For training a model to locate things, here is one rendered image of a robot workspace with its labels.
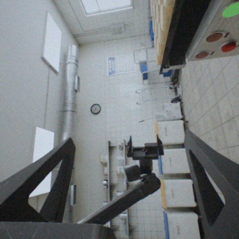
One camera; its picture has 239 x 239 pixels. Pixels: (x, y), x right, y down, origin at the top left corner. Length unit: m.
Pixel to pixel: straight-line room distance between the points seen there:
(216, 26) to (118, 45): 5.50
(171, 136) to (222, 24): 3.54
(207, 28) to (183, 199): 3.65
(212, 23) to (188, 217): 3.78
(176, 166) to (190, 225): 1.12
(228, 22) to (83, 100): 4.91
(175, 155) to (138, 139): 1.15
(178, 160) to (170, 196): 0.73
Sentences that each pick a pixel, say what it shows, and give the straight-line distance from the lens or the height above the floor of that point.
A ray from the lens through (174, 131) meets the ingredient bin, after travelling 3.90.
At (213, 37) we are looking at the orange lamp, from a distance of 0.45.
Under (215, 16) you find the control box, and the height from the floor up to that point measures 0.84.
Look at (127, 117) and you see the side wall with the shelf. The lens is 4.65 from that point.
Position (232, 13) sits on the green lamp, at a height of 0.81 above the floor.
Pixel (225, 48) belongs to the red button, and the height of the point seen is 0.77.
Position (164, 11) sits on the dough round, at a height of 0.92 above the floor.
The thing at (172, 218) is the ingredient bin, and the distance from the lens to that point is 3.94.
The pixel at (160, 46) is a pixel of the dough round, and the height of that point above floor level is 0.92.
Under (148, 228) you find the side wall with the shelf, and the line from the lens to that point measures 4.66.
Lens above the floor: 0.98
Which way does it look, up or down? 9 degrees up
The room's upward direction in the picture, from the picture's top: 95 degrees counter-clockwise
